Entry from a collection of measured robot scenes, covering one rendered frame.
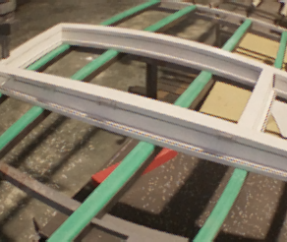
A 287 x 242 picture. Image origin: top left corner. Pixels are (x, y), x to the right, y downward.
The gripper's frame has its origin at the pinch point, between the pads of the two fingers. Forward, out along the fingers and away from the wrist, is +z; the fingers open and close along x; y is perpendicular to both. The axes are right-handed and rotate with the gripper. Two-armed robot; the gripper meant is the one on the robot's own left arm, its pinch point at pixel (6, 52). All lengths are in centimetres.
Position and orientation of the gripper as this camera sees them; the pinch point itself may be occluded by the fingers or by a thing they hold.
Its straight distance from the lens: 136.0
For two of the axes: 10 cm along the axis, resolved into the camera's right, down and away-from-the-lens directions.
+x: -8.8, -2.6, 4.1
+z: 0.0, 8.5, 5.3
